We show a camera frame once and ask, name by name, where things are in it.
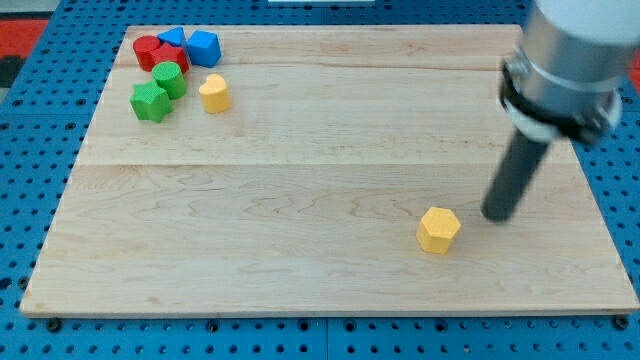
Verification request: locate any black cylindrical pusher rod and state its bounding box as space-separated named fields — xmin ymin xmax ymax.
xmin=481 ymin=130 xmax=549 ymax=223

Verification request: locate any yellow hexagon block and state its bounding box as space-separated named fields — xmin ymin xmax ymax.
xmin=416 ymin=207 xmax=461 ymax=254

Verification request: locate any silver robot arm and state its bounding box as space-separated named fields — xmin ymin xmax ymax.
xmin=481 ymin=0 xmax=639 ymax=223

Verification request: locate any yellow heart block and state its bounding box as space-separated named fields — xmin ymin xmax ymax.
xmin=198 ymin=74 xmax=232 ymax=114

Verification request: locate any blue cube block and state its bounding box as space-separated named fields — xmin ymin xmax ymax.
xmin=187 ymin=30 xmax=222 ymax=68

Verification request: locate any green cylinder block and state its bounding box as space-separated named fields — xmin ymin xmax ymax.
xmin=151 ymin=61 xmax=187 ymax=100

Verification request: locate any blue triangle block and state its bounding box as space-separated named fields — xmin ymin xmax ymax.
xmin=157 ymin=26 xmax=186 ymax=47

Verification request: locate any red star block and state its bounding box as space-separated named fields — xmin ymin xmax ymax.
xmin=150 ymin=43 xmax=189 ymax=73

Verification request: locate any green star block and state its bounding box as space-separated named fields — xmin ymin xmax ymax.
xmin=129 ymin=80 xmax=173 ymax=123

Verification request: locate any red cylinder block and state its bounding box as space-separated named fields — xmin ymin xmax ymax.
xmin=132 ymin=35 xmax=161 ymax=72

